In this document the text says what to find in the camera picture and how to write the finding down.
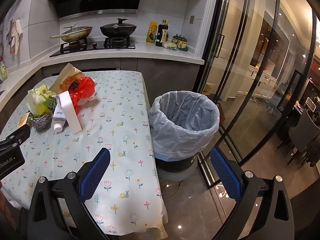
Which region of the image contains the dark dining chair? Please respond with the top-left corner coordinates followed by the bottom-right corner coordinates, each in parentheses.
top-left (276, 109), bottom-right (320, 167)

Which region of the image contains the green condiment jar set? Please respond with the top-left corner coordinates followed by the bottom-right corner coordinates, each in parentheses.
top-left (171, 34), bottom-right (188, 52)

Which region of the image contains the green yellow bottle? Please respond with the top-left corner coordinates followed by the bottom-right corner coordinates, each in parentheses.
top-left (0, 60), bottom-right (8, 82)

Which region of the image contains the trash bin with blue liner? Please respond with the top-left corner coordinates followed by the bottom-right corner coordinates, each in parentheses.
top-left (149, 90), bottom-right (220, 173)

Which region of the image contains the orange paper scrap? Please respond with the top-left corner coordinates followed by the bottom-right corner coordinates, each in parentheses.
top-left (18, 112), bottom-right (30, 127)

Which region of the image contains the beige snack bag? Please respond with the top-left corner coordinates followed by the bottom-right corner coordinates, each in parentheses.
top-left (49, 63), bottom-right (84, 93)

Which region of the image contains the green yellow plastic wrapper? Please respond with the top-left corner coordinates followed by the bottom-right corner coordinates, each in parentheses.
top-left (27, 84), bottom-right (57, 117)

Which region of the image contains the yellow seasoning packet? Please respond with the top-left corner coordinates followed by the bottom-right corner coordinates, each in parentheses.
top-left (146, 21), bottom-right (158, 43)

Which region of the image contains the white sideboard cabinet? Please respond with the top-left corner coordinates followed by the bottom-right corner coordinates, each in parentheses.
top-left (222, 65), bottom-right (278, 103)

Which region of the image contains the red plastic bag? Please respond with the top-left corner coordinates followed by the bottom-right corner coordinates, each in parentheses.
top-left (69, 76), bottom-right (97, 113)

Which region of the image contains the black wok with lid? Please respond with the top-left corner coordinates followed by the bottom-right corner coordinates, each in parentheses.
top-left (100, 18), bottom-right (137, 38)

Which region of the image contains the black gas stove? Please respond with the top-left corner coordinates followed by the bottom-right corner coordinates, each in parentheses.
top-left (49, 37), bottom-right (136, 57)

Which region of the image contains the white kitchen counter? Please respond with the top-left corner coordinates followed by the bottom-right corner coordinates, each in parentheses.
top-left (0, 40), bottom-right (205, 120)

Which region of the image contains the table with floral tablecloth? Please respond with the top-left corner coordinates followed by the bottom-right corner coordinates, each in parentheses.
top-left (0, 70), bottom-right (168, 240)

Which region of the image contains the steel wool scrubber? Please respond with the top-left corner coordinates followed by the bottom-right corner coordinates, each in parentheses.
top-left (29, 112), bottom-right (52, 132)

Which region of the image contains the glass sliding door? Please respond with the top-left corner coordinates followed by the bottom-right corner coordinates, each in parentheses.
top-left (194, 0), bottom-right (320, 190)

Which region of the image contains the beige wok with handle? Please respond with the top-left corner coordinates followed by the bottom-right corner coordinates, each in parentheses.
top-left (51, 24), bottom-right (93, 43)

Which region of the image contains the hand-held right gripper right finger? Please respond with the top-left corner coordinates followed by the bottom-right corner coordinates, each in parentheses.
top-left (210, 147), bottom-right (295, 240)

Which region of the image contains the dark soy sauce bottle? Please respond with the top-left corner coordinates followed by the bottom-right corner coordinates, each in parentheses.
top-left (155, 19), bottom-right (168, 47)

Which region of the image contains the white sponge block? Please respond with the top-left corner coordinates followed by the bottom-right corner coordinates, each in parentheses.
top-left (59, 91), bottom-right (83, 135)

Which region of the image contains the hanging kitchen towel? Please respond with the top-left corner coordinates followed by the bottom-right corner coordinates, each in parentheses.
top-left (6, 19), bottom-right (23, 55)

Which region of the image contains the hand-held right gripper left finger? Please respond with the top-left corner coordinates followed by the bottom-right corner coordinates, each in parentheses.
top-left (26, 147), bottom-right (112, 240)

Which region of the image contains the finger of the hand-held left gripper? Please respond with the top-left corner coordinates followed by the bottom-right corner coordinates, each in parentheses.
top-left (0, 125), bottom-right (32, 152)

